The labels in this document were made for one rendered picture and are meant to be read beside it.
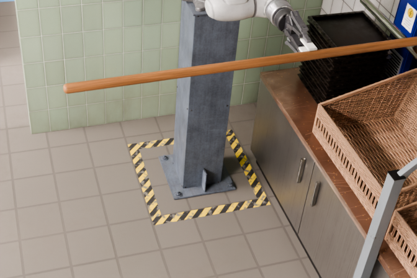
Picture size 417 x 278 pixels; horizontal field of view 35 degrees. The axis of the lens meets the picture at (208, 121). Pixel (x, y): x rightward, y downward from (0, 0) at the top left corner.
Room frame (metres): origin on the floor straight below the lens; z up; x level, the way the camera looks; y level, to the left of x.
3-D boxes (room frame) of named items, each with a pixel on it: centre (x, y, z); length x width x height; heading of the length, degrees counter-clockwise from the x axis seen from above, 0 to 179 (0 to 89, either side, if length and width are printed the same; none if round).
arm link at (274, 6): (2.07, -0.21, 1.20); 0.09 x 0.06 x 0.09; 112
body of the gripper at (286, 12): (2.00, -0.24, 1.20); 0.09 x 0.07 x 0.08; 22
